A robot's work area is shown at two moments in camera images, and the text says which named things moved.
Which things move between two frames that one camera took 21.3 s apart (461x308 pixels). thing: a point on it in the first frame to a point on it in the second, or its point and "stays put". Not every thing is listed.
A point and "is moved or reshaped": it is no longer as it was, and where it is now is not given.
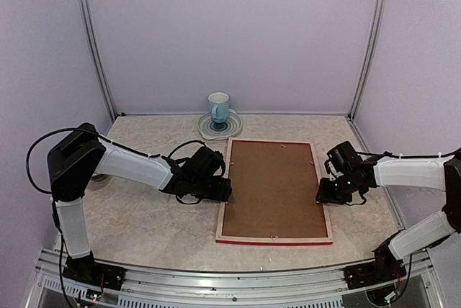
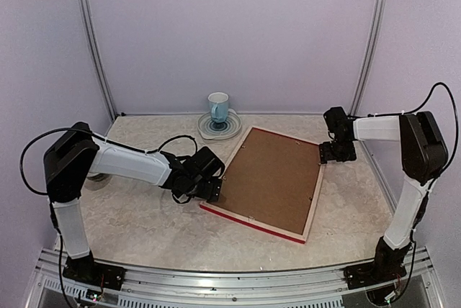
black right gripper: [325, 196] to [327, 155]
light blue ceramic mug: [219, 106] stays put
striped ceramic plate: [220, 131] stays put
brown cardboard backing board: [274, 191] is moved or reshaped
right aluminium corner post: [376, 37] stays put
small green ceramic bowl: [100, 177] stays put
